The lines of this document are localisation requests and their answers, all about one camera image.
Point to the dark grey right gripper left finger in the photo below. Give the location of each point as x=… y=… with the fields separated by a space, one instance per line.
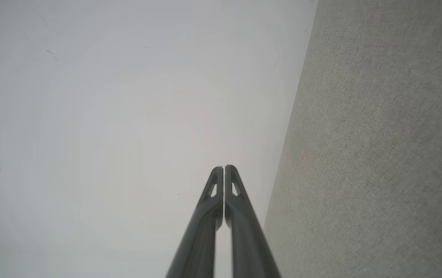
x=199 y=235

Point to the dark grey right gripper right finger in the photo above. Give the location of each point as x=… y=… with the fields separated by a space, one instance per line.
x=248 y=239

